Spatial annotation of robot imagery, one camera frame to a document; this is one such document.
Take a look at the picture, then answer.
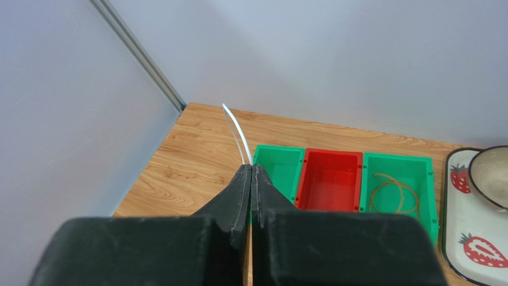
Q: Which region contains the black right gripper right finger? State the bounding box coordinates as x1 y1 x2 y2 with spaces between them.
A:
250 164 447 285

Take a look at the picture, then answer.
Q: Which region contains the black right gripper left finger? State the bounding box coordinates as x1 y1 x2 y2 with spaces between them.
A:
30 164 252 285

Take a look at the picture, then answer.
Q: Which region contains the white wire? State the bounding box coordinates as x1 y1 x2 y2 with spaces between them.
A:
221 102 255 167

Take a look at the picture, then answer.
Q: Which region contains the yellow wire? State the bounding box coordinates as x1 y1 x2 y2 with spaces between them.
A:
368 172 422 219

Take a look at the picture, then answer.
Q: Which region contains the red plastic bin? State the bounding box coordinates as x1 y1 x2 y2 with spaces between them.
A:
295 148 363 212

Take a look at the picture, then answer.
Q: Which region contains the left green plastic bin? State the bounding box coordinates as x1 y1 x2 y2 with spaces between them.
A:
253 145 305 204

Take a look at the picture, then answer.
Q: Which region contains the green plastic bin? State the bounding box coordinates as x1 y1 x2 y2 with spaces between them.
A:
253 145 305 204
359 153 439 245

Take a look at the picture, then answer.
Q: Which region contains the right green plastic bin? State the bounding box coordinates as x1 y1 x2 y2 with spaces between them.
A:
359 153 439 245

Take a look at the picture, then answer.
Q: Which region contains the strawberry pattern tray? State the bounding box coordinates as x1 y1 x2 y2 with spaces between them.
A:
441 148 507 285

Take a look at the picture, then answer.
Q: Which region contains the beige ceramic bowl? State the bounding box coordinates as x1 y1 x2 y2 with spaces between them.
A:
467 145 507 214

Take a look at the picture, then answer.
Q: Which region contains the left aluminium corner post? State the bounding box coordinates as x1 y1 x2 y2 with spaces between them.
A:
90 0 187 113

